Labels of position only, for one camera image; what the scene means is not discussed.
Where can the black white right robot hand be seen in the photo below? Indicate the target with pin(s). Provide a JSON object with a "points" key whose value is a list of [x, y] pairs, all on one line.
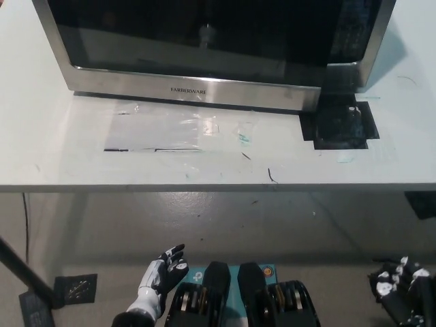
{"points": [[391, 279]]}

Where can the dark metal table leg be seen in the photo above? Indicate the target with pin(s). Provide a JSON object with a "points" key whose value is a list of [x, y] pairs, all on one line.
{"points": [[27, 269]]}

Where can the black floor marker with print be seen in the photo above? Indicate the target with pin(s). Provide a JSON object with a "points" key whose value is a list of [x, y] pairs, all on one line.
{"points": [[34, 311]]}

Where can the black tape patch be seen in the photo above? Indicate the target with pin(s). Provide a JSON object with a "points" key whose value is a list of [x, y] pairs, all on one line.
{"points": [[340, 133]]}

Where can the black robot torso block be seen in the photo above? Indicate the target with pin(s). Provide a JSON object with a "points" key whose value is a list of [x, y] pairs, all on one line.
{"points": [[282, 306], [201, 303]]}

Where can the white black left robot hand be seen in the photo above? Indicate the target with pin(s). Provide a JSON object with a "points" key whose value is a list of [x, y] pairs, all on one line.
{"points": [[168, 269]]}

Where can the clear plastic tape sheet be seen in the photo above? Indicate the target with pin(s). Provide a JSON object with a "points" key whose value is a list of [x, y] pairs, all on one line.
{"points": [[153, 133]]}

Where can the black left robot torso block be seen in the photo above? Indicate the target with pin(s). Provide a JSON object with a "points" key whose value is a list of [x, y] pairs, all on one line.
{"points": [[201, 303]]}

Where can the square black floor marker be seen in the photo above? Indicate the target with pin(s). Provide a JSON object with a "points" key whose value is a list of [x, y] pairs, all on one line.
{"points": [[75, 289]]}

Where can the black right robot torso block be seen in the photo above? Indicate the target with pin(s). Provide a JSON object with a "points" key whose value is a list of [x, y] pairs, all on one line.
{"points": [[282, 306]]}

